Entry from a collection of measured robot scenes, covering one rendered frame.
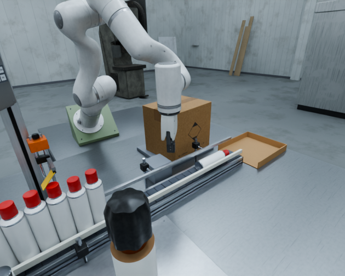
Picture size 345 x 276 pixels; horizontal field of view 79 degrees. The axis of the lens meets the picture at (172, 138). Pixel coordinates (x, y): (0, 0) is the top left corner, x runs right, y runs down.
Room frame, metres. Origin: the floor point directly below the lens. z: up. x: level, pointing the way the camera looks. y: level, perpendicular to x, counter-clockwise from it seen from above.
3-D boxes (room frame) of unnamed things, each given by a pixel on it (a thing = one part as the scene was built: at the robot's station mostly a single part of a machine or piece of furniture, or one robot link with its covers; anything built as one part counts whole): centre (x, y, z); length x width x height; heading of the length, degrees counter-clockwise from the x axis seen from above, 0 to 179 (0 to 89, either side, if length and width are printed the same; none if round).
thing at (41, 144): (0.50, 0.36, 1.04); 0.10 x 0.04 x 0.33; 38
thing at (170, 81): (0.71, 0.01, 1.30); 0.09 x 0.08 x 0.13; 149
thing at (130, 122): (1.44, 0.42, 0.81); 0.90 x 0.90 x 0.04; 38
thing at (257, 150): (1.08, -0.47, 0.85); 0.30 x 0.26 x 0.04; 128
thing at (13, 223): (0.39, 0.41, 0.98); 0.05 x 0.05 x 0.20
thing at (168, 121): (0.72, 0.01, 1.16); 0.10 x 0.07 x 0.11; 171
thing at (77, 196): (0.49, 0.28, 0.98); 0.05 x 0.05 x 0.20
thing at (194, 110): (1.11, -0.03, 0.99); 0.30 x 0.24 x 0.27; 135
